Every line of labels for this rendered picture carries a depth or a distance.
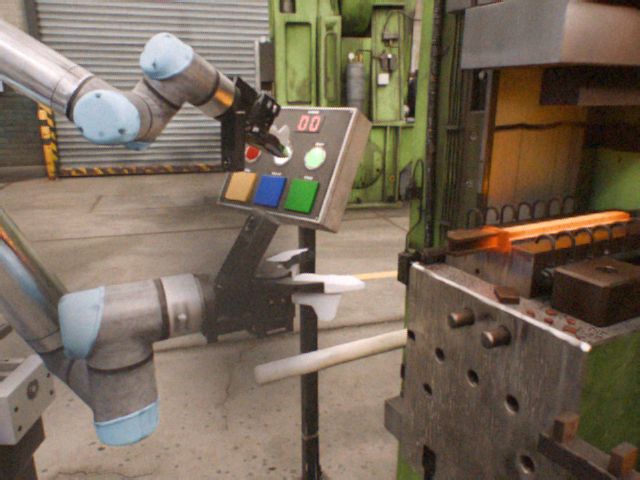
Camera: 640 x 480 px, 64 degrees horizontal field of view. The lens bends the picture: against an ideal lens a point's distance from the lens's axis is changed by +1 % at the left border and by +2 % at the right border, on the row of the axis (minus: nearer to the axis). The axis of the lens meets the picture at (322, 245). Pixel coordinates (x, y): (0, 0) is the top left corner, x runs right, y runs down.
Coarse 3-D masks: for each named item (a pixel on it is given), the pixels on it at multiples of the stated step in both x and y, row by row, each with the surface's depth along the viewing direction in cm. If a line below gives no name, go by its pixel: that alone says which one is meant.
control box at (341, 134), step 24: (288, 120) 125; (336, 120) 117; (360, 120) 116; (288, 144) 123; (312, 144) 118; (336, 144) 115; (360, 144) 118; (264, 168) 125; (288, 168) 120; (312, 168) 116; (336, 168) 113; (288, 192) 118; (336, 192) 114; (288, 216) 116; (312, 216) 112; (336, 216) 116
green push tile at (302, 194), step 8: (296, 184) 117; (304, 184) 115; (312, 184) 114; (296, 192) 116; (304, 192) 115; (312, 192) 113; (288, 200) 116; (296, 200) 115; (304, 200) 114; (312, 200) 113; (288, 208) 116; (296, 208) 114; (304, 208) 113
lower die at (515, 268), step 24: (552, 216) 108; (576, 216) 104; (528, 240) 85; (576, 240) 86; (600, 240) 86; (624, 240) 89; (456, 264) 95; (480, 264) 90; (504, 264) 85; (528, 264) 80; (528, 288) 81
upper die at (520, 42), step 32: (512, 0) 77; (544, 0) 72; (576, 0) 69; (608, 0) 72; (480, 32) 83; (512, 32) 77; (544, 32) 72; (576, 32) 71; (608, 32) 74; (480, 64) 84; (512, 64) 78; (544, 64) 74; (576, 64) 74; (608, 64) 76
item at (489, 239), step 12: (588, 216) 95; (600, 216) 95; (612, 216) 96; (624, 216) 97; (492, 228) 85; (504, 228) 87; (516, 228) 87; (528, 228) 87; (540, 228) 87; (552, 228) 89; (564, 228) 90; (456, 240) 79; (468, 240) 80; (480, 240) 82; (492, 240) 84; (504, 240) 83; (444, 252) 82; (456, 252) 80; (468, 252) 81; (480, 252) 82
